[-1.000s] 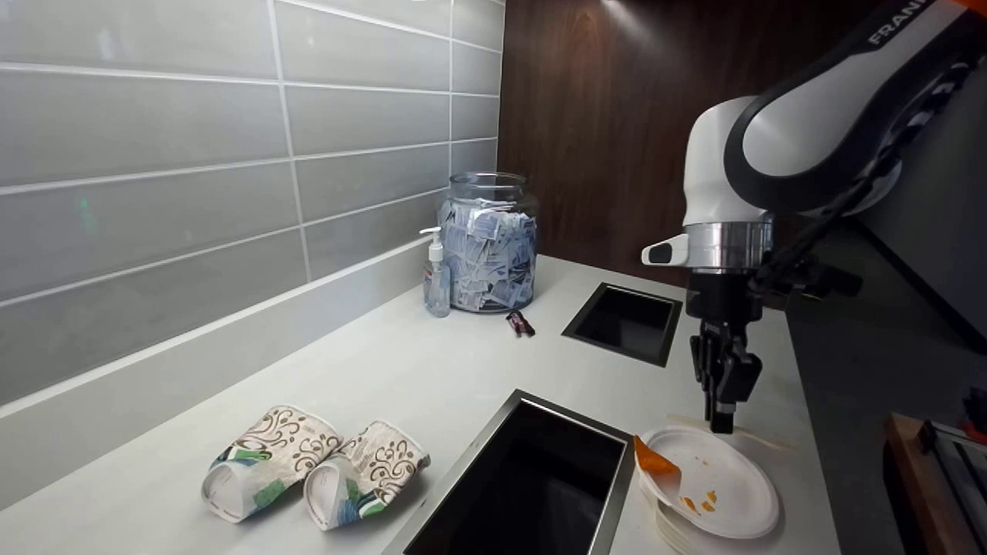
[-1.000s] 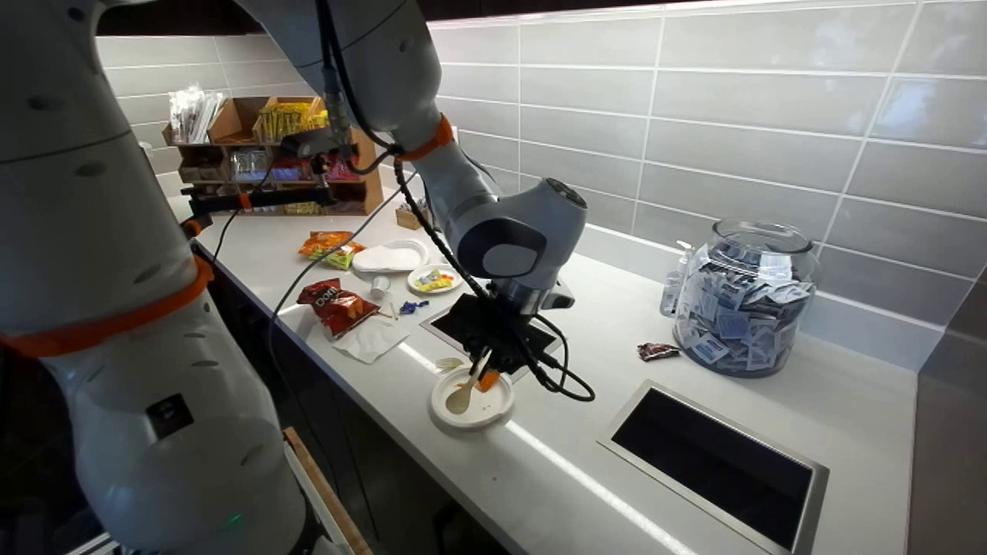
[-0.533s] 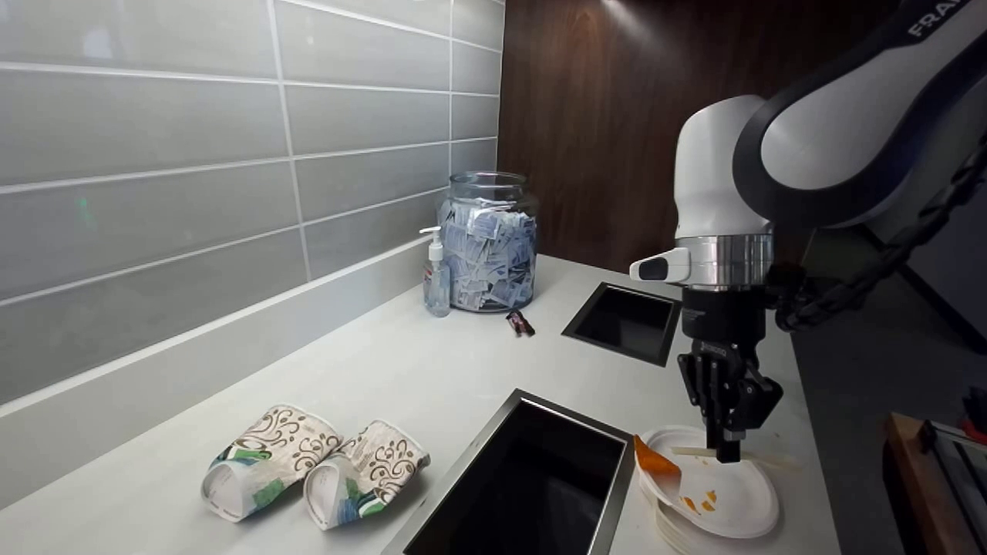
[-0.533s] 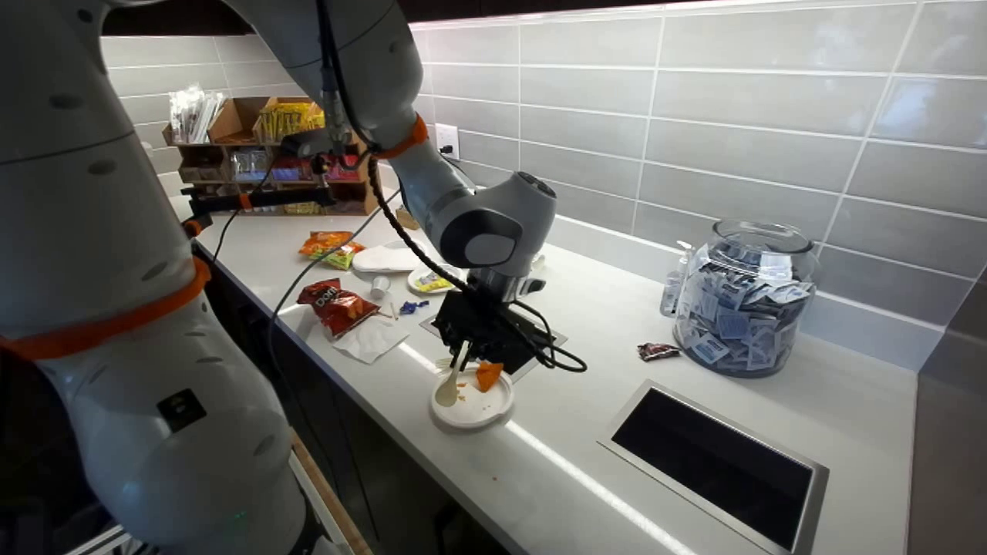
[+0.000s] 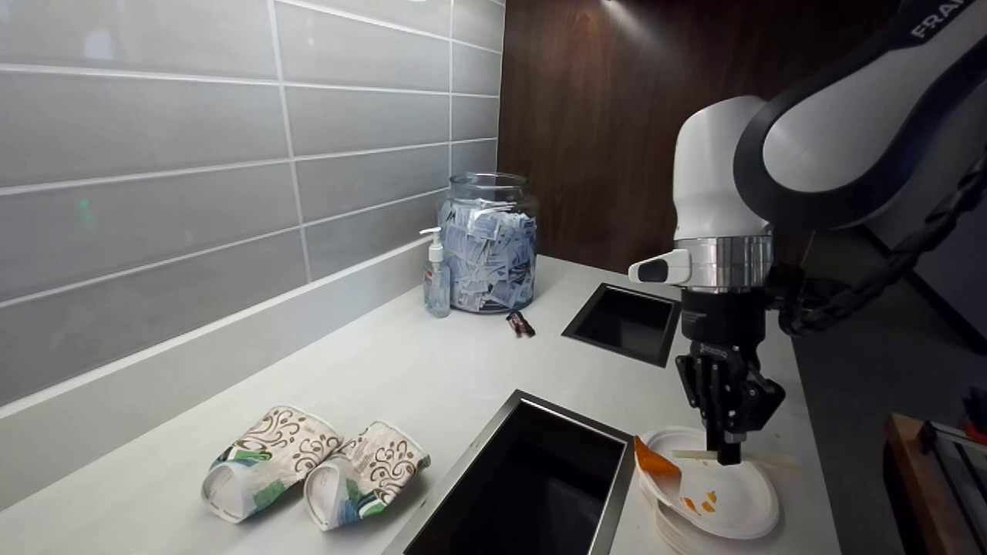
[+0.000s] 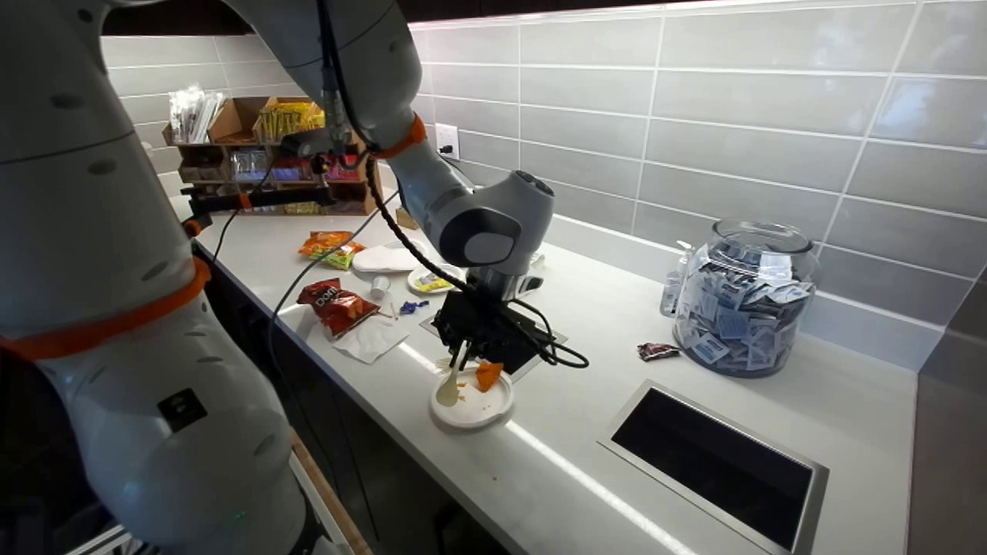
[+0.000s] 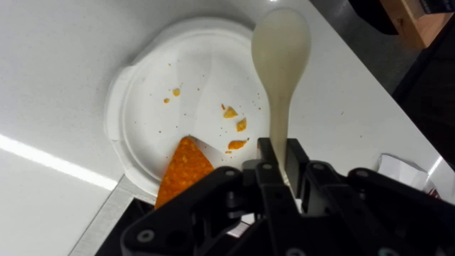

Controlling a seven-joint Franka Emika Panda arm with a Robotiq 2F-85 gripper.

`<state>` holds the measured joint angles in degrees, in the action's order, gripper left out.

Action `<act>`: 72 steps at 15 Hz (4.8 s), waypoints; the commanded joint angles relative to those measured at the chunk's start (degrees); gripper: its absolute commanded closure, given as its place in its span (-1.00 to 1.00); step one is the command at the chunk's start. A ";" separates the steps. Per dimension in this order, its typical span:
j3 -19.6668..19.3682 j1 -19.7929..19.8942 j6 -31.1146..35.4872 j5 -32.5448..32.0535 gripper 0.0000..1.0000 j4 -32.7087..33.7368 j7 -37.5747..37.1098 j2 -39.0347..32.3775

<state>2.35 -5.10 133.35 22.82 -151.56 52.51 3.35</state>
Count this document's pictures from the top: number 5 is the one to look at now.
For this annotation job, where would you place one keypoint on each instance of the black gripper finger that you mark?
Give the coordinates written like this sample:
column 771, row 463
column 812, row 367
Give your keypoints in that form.
column 732, row 442
column 713, row 429

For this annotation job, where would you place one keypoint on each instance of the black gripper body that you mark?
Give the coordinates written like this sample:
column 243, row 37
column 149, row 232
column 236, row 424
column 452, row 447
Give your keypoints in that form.
column 726, row 351

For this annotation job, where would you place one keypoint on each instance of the cream plastic spoon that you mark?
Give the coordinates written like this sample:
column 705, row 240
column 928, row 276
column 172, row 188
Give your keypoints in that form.
column 692, row 456

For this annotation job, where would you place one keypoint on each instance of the orange tortilla chip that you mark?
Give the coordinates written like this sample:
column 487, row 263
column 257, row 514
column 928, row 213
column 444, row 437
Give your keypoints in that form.
column 655, row 463

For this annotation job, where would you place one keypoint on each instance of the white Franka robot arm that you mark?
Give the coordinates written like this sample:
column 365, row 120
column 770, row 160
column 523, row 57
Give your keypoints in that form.
column 851, row 133

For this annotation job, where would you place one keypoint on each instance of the white paper plate with crumbs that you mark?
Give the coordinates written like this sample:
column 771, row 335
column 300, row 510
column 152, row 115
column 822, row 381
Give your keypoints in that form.
column 734, row 503

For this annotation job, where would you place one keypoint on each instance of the wooden drawer edge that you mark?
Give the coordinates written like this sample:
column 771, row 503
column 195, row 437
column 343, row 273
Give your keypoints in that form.
column 913, row 495

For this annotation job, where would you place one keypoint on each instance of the small brown candy wrapper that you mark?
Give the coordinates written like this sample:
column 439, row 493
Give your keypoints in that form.
column 519, row 326

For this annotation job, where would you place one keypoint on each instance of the glass jar of packets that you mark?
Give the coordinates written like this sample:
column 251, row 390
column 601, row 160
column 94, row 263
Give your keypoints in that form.
column 487, row 258

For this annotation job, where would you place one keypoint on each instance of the dark wooden cabinet panel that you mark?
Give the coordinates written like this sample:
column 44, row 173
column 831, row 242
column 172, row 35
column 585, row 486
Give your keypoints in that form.
column 595, row 126

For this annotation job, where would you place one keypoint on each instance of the small clear sanitizer bottle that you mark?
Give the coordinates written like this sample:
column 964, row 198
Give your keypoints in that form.
column 439, row 289

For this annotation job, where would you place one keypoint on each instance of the crushed patterned paper cup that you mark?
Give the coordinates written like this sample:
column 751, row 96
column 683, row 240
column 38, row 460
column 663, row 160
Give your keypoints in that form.
column 365, row 478
column 272, row 459

